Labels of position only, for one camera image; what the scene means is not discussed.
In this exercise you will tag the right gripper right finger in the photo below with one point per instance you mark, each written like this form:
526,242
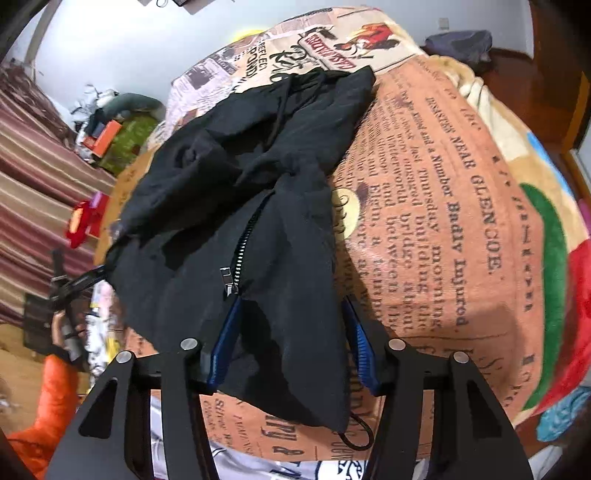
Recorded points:
472,436

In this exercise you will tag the black zip jacket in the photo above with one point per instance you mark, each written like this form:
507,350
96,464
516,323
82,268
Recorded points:
228,239

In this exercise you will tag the orange left sleeve forearm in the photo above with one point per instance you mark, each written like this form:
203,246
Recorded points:
56,408

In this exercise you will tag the left hand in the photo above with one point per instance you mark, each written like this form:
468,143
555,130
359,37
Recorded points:
60,322

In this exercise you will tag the red plush toy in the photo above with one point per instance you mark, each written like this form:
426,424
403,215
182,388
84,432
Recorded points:
85,220

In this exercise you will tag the striped brown curtain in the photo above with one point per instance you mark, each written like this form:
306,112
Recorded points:
42,180

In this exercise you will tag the colourful fleece blanket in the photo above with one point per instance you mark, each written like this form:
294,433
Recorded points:
566,257

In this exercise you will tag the orange flat box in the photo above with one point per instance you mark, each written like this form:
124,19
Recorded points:
98,144

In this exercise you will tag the green patterned storage box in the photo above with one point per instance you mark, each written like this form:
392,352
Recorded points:
127,143

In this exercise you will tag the newspaper print bed blanket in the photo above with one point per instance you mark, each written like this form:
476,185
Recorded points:
433,235

